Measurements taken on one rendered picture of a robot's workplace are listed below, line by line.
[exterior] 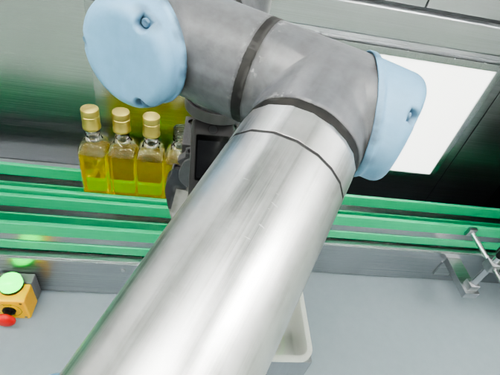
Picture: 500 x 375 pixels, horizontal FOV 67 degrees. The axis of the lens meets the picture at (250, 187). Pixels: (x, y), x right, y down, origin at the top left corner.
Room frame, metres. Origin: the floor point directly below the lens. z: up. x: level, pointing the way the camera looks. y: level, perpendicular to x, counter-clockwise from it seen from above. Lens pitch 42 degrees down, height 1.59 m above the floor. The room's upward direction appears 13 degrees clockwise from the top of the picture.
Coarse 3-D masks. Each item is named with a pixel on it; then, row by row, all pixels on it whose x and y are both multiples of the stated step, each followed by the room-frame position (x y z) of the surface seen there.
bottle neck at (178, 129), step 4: (180, 124) 0.64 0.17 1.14; (176, 128) 0.63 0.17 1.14; (180, 128) 0.64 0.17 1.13; (184, 128) 0.64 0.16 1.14; (176, 132) 0.62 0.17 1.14; (180, 132) 0.62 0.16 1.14; (176, 136) 0.62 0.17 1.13; (180, 136) 0.62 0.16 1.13; (176, 140) 0.62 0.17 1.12; (180, 140) 0.62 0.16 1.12; (176, 144) 0.62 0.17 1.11; (180, 144) 0.62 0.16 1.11; (176, 148) 0.62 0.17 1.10; (180, 148) 0.62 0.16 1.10
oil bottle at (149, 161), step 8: (160, 144) 0.63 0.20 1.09; (144, 152) 0.59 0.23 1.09; (152, 152) 0.60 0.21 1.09; (160, 152) 0.61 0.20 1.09; (136, 160) 0.59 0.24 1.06; (144, 160) 0.59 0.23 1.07; (152, 160) 0.59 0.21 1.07; (160, 160) 0.60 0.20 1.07; (144, 168) 0.59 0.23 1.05; (152, 168) 0.59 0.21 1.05; (160, 168) 0.60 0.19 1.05; (144, 176) 0.59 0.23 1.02; (152, 176) 0.59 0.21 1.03; (160, 176) 0.60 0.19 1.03; (144, 184) 0.59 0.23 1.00; (152, 184) 0.59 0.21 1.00; (160, 184) 0.60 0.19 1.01; (144, 192) 0.59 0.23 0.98; (152, 192) 0.59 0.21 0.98; (160, 192) 0.60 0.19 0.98
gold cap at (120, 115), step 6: (120, 108) 0.62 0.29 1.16; (114, 114) 0.60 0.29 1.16; (120, 114) 0.60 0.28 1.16; (126, 114) 0.60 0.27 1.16; (114, 120) 0.60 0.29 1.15; (120, 120) 0.59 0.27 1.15; (126, 120) 0.60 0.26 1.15; (114, 126) 0.60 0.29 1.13; (120, 126) 0.59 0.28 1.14; (126, 126) 0.60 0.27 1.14; (120, 132) 0.59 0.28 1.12; (126, 132) 0.60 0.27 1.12
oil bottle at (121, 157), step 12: (120, 144) 0.59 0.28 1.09; (132, 144) 0.61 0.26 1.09; (108, 156) 0.58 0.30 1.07; (120, 156) 0.58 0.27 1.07; (132, 156) 0.59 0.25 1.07; (120, 168) 0.58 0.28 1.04; (132, 168) 0.59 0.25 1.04; (120, 180) 0.58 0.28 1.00; (132, 180) 0.59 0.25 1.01; (120, 192) 0.58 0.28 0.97; (132, 192) 0.59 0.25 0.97
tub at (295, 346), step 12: (300, 300) 0.50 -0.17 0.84; (300, 312) 0.47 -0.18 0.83; (288, 324) 0.47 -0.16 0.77; (300, 324) 0.45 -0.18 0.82; (288, 336) 0.44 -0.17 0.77; (300, 336) 0.43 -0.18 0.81; (288, 348) 0.42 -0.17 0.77; (300, 348) 0.40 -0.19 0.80; (276, 360) 0.35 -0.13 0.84; (288, 360) 0.36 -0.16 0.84; (300, 360) 0.36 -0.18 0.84
